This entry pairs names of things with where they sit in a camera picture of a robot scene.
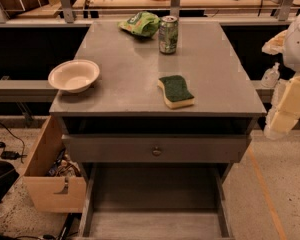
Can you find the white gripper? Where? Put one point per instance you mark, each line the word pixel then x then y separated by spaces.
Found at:
pixel 299 47

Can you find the green and yellow sponge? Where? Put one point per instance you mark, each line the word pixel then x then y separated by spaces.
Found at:
pixel 175 92

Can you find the white paper bowl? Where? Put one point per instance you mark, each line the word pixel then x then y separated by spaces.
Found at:
pixel 74 76

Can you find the white pump bottle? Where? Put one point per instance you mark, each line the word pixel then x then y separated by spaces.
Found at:
pixel 271 76

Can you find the green soda can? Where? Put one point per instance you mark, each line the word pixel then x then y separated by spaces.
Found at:
pixel 168 34

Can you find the grey drawer cabinet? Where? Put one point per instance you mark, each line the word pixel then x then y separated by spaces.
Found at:
pixel 158 201

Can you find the grey closed drawer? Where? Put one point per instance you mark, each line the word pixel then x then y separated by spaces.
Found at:
pixel 203 149

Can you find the green chip bag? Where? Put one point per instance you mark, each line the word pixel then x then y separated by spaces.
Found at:
pixel 143 24

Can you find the wooden box with clutter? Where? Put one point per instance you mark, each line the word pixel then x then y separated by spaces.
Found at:
pixel 49 190

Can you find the wooden workbench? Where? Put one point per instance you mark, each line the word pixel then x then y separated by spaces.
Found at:
pixel 208 6

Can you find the black power adapter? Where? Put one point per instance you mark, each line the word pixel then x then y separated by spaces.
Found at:
pixel 10 155

